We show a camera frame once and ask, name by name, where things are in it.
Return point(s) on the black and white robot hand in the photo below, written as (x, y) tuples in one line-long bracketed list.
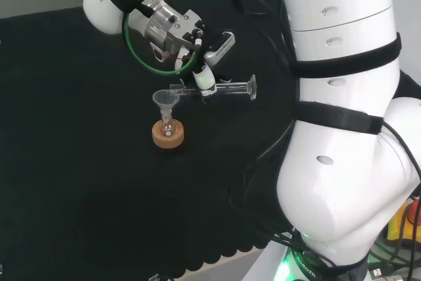
[(187, 34)]

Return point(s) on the clear graduated cylinder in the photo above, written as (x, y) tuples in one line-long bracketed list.
[(237, 88)]

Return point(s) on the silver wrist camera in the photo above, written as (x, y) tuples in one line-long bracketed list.
[(220, 47)]

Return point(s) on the glass round-bottom flask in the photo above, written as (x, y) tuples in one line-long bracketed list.
[(168, 128)]

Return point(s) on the clear plastic funnel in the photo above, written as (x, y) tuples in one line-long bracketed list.
[(166, 97)]

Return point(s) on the black bench cloth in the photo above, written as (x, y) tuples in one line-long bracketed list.
[(82, 129)]

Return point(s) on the yellow stop button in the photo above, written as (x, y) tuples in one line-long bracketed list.
[(398, 225)]

